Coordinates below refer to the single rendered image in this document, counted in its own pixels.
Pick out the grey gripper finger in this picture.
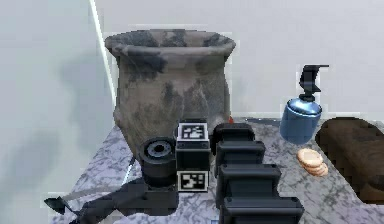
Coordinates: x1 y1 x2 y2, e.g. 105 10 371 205
43 186 118 215
67 209 98 224

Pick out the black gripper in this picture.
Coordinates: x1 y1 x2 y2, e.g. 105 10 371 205
79 135 180 217

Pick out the grey black pottery vase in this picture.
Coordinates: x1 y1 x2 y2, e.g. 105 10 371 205
104 28 237 161

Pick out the blue soap dispenser bottle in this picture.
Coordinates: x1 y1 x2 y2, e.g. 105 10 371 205
279 64 330 145

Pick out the tan round biscuit stack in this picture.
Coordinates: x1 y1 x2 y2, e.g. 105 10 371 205
296 147 329 178

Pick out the dark brown basin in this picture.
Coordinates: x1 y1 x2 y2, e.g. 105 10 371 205
314 116 384 205

